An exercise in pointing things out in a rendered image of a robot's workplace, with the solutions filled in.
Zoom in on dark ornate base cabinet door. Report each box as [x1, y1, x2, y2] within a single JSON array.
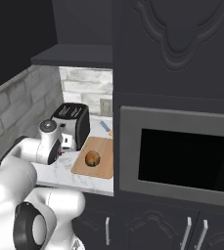
[[194, 209, 224, 250], [122, 203, 202, 250]]

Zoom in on dark wall cabinet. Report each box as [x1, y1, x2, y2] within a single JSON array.
[[29, 0, 114, 70]]

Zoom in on grey wall socket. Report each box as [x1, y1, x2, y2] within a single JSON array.
[[99, 98, 113, 117]]

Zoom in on brown bread roll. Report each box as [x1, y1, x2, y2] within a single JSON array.
[[84, 148, 103, 168]]

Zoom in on wooden cutting board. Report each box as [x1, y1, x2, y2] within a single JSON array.
[[69, 136, 114, 181]]

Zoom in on dark plain cabinet door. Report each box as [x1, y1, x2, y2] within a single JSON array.
[[0, 0, 59, 96]]

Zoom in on grey built-in microwave oven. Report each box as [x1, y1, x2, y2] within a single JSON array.
[[118, 104, 224, 209]]

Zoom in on silver cabinet handle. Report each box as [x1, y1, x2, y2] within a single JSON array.
[[194, 219, 209, 250], [105, 217, 112, 246], [180, 216, 193, 250]]

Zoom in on dark narrow base cabinet door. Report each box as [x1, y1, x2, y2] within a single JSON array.
[[71, 192, 125, 250]]

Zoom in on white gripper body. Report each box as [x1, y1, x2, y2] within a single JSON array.
[[61, 132, 77, 153]]

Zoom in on black toaster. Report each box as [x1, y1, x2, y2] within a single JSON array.
[[50, 102, 91, 151]]

